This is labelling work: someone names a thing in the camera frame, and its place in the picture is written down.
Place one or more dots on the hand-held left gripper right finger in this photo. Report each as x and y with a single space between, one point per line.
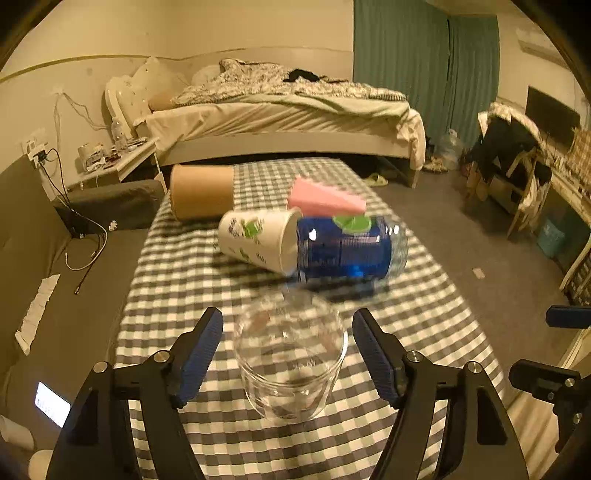
376 357

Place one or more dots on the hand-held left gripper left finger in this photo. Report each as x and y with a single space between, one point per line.
199 356

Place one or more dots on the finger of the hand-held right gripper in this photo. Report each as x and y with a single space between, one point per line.
570 316
545 381

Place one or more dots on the clear glass cup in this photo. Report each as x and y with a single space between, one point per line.
290 355

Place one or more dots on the white paper cup green print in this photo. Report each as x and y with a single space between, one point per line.
258 242

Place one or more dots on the grey checkered tablecloth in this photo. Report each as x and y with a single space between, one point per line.
184 295

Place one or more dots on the blue plastic bottle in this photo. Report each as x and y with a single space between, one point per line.
346 251

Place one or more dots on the wooden side desk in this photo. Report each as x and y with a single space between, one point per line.
577 194

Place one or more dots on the wooden chair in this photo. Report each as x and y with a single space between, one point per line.
524 184

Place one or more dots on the lit smartphone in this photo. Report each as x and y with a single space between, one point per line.
52 404

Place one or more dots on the dark grey sofa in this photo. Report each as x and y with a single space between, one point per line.
55 295

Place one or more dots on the brown cardboard tube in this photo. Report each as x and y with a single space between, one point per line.
201 191

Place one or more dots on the white paper strip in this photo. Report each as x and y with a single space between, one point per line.
38 311

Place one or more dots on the pink sponge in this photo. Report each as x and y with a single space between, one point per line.
323 198

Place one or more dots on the green slipper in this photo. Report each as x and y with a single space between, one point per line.
375 180

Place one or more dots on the black jacket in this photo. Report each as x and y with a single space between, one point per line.
503 141

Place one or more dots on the white roll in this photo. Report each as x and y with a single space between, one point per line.
16 434

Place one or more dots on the black television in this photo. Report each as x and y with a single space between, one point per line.
551 115

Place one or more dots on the white nightstand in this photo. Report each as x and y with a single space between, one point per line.
124 164

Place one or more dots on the clear plastic bag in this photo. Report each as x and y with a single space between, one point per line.
450 147

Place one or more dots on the clear water bottle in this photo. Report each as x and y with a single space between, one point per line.
119 136

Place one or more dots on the bed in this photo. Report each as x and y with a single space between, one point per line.
277 124

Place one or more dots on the white air conditioner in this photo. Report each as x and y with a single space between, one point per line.
538 44

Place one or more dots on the patterned blanket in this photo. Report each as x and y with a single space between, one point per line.
258 81

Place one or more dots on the white pillow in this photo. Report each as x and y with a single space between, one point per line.
154 76

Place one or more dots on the black garment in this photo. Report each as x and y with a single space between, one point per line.
302 75

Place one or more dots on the green curtain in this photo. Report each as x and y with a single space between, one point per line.
415 60

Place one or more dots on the white wall power strip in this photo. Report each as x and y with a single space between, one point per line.
37 150

